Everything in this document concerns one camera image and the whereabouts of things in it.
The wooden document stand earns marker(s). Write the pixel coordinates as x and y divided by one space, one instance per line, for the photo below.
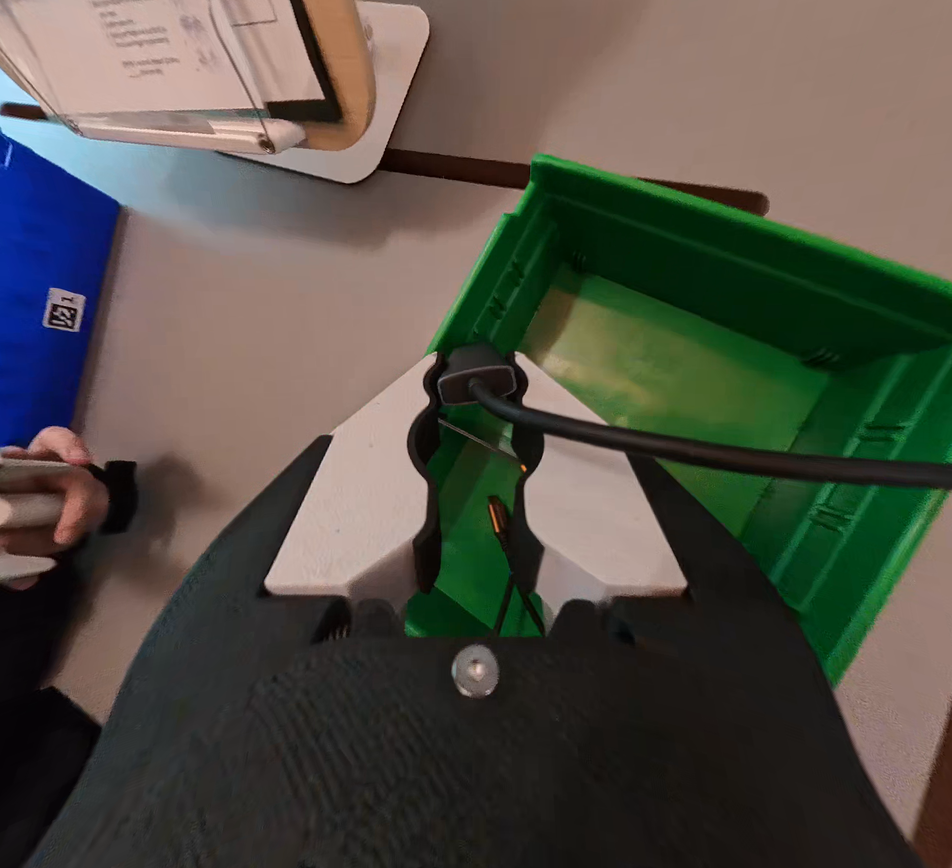
349 27

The blue plastic bin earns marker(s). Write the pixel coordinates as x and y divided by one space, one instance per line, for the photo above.
44 235

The person's black hoodie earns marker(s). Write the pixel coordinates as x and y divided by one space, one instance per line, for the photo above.
37 734

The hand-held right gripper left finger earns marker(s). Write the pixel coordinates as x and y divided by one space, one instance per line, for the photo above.
349 503

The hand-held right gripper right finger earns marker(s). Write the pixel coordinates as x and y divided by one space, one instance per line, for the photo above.
595 526

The white stand base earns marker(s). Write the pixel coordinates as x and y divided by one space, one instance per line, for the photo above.
394 64

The person's left hand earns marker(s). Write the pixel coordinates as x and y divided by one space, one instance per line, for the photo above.
82 503

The green plastic bin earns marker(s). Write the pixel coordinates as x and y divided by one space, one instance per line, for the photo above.
669 362

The laminated exercise sheet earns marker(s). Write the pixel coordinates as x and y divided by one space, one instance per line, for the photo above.
97 12

